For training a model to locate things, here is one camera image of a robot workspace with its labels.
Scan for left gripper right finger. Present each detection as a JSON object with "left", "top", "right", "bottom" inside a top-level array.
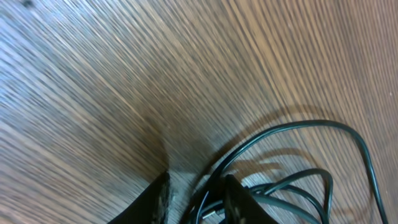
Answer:
[{"left": 223, "top": 175, "right": 277, "bottom": 224}]

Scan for black usb cable bundle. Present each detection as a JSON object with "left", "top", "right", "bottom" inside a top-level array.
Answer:
[{"left": 180, "top": 119, "right": 389, "bottom": 224}]

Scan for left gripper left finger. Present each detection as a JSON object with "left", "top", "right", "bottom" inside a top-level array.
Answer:
[{"left": 108, "top": 171, "right": 170, "bottom": 224}]

